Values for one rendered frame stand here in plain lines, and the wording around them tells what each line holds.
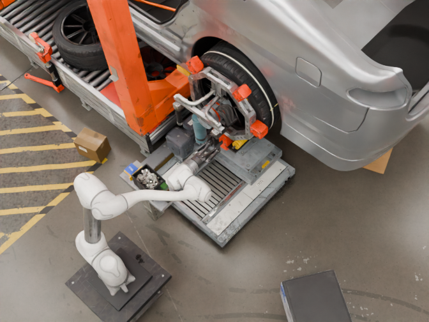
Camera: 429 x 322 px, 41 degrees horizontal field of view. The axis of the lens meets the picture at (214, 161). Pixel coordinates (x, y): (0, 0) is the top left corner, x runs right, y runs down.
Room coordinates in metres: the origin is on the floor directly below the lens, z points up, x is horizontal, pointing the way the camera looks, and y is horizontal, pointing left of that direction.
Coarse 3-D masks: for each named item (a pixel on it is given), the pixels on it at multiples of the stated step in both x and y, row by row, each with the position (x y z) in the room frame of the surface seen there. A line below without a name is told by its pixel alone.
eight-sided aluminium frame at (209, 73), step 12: (204, 72) 2.41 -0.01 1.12; (216, 72) 2.40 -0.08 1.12; (192, 84) 2.51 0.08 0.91; (216, 84) 2.33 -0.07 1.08; (228, 84) 2.31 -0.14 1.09; (192, 96) 2.52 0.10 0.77; (240, 108) 2.19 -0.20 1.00; (252, 108) 2.19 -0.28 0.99; (252, 120) 2.17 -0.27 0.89; (228, 132) 2.29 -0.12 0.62; (240, 132) 2.25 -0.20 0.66
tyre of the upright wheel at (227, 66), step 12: (216, 48) 2.60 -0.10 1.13; (228, 48) 2.56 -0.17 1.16; (204, 60) 2.52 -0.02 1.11; (216, 60) 2.46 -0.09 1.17; (228, 60) 2.44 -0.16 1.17; (240, 60) 2.42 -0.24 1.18; (228, 72) 2.36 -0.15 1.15; (240, 72) 2.34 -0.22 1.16; (252, 72) 2.34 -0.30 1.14; (240, 84) 2.29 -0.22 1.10; (252, 84) 2.27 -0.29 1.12; (264, 84) 2.28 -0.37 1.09; (252, 96) 2.22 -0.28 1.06; (264, 96) 2.23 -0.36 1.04; (264, 108) 2.18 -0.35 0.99; (276, 108) 2.22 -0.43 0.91; (264, 120) 2.15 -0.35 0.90; (276, 120) 2.22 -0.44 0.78
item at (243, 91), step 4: (244, 84) 2.24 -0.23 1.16; (240, 88) 2.21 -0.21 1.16; (244, 88) 2.22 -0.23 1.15; (248, 88) 2.22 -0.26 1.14; (236, 92) 2.20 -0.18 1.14; (240, 92) 2.19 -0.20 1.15; (244, 92) 2.19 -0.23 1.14; (248, 92) 2.20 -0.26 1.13; (236, 96) 2.21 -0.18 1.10; (240, 96) 2.18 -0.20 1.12; (244, 96) 2.17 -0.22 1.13; (240, 100) 2.18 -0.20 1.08
